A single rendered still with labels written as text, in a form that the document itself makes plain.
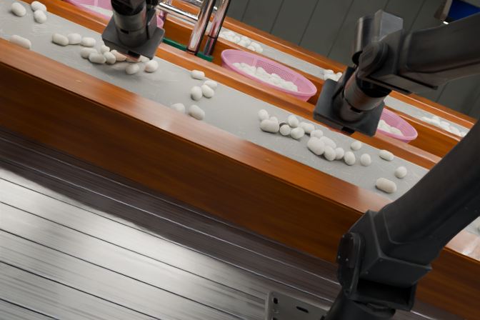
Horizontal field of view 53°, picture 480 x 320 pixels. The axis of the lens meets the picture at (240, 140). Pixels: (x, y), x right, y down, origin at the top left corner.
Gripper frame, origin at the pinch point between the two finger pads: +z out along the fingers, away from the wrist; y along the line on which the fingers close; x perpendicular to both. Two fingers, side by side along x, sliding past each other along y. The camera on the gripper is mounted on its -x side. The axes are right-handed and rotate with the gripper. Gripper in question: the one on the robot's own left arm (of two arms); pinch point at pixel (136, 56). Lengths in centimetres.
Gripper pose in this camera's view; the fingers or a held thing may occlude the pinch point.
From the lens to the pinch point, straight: 102.3
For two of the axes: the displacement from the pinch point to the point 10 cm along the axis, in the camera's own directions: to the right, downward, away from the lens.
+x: -3.6, 8.7, -3.3
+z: -1.3, 3.1, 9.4
